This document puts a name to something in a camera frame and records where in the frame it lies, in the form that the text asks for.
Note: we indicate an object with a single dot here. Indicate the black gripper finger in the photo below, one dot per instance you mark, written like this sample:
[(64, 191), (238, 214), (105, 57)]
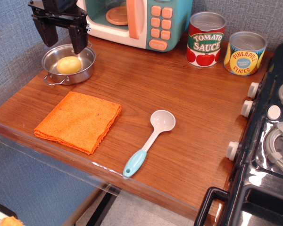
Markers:
[(79, 38), (46, 30)]

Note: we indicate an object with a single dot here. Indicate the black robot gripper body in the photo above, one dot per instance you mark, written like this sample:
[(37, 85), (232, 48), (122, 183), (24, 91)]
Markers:
[(61, 13)]

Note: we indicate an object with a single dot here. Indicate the orange cloth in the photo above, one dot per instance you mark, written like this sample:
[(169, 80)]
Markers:
[(79, 121)]

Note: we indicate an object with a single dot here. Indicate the tomato sauce tall can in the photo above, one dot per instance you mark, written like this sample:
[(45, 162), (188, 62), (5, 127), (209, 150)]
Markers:
[(206, 33)]

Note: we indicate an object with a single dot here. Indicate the pineapple slices short can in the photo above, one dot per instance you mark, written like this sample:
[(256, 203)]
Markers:
[(244, 53)]

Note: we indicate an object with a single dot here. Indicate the yellow toy potato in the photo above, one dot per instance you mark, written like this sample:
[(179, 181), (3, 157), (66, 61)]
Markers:
[(69, 65)]

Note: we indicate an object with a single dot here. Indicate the small steel pot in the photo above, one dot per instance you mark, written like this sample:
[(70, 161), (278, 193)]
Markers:
[(50, 61)]

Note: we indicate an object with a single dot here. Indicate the orange microwave turntable plate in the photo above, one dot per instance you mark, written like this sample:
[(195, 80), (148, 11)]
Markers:
[(117, 15)]

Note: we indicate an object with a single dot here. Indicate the toy microwave teal and cream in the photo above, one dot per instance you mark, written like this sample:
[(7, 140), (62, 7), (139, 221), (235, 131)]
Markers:
[(152, 24)]

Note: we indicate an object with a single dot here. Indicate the white stove knob top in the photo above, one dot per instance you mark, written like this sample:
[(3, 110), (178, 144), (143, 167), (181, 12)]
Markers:
[(253, 90)]

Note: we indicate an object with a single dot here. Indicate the white stove knob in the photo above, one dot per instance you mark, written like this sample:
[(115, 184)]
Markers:
[(246, 108), (253, 90), (232, 150)]

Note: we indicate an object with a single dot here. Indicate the white stove knob middle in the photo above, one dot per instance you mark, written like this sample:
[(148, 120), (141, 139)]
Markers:
[(246, 108)]

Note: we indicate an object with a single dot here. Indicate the white stove knob bottom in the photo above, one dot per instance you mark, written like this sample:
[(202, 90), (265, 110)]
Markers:
[(232, 150)]

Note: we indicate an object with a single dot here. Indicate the orange object bottom left corner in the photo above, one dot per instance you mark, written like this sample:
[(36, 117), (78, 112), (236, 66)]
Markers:
[(11, 221)]

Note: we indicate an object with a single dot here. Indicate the black toy stove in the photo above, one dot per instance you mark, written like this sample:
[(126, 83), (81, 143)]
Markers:
[(255, 196)]

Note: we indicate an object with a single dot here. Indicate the white ladle teal handle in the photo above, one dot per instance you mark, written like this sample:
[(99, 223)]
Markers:
[(162, 121)]

